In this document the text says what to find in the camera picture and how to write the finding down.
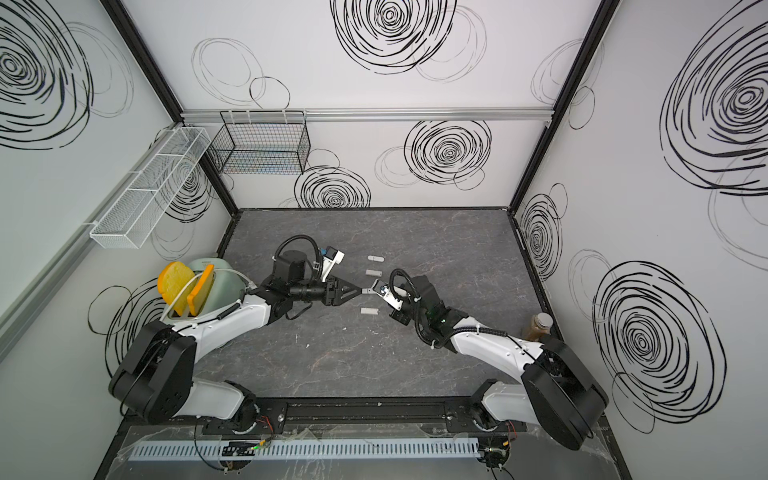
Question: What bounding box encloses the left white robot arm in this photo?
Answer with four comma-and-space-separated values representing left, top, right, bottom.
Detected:
108, 247, 362, 435

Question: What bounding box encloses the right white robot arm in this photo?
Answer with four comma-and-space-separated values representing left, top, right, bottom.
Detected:
372, 276, 609, 450

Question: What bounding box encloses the grey slotted cable duct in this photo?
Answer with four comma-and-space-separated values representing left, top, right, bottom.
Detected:
128, 438, 481, 463

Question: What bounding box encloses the white wire shelf basket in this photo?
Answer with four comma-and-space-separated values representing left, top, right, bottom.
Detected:
89, 127, 211, 249

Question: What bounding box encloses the black corrugated cable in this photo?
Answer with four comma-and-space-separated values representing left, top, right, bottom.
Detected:
274, 234, 322, 271

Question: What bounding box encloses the orange toast slice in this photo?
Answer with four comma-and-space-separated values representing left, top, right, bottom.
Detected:
186, 264, 215, 316

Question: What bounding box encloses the green toaster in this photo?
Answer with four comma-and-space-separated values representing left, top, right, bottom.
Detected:
161, 258, 249, 323

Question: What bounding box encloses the round yellow toast slice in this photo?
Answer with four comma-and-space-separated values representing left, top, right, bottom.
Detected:
157, 261, 195, 317

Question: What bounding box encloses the light spice jar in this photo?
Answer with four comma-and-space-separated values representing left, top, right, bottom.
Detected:
523, 312, 554, 342

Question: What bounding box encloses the black wire basket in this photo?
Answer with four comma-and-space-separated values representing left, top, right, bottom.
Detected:
208, 110, 311, 175

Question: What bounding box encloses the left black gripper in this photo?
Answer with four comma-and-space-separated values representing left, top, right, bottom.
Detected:
290, 274, 362, 307

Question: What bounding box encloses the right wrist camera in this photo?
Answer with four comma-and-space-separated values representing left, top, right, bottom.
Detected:
371, 279, 403, 311

